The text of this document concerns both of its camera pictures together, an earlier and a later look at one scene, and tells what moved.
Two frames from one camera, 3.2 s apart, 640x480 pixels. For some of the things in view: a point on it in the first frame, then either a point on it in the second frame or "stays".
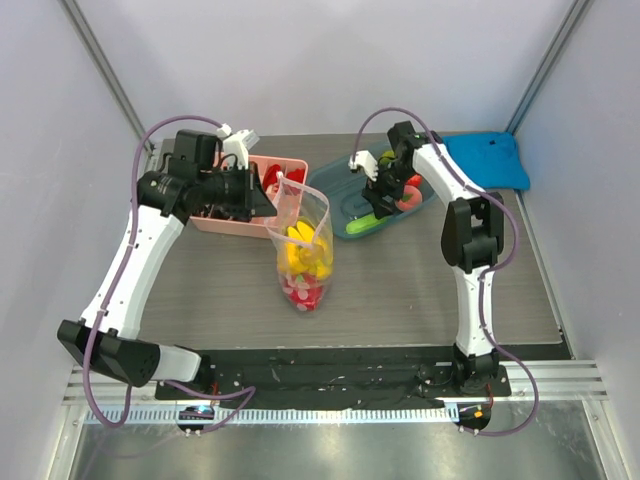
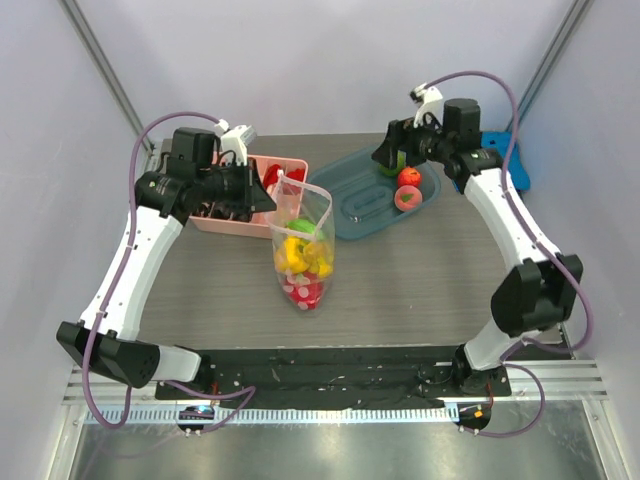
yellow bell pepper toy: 312,256 to 291,256
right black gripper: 382,195 to 396,141
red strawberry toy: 415,180 stays
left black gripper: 250,203 stays
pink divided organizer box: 266,170 stays
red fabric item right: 296,175 stays
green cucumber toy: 364,223 to 304,225
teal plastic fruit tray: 345,190 stays
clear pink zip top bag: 302,233 stays
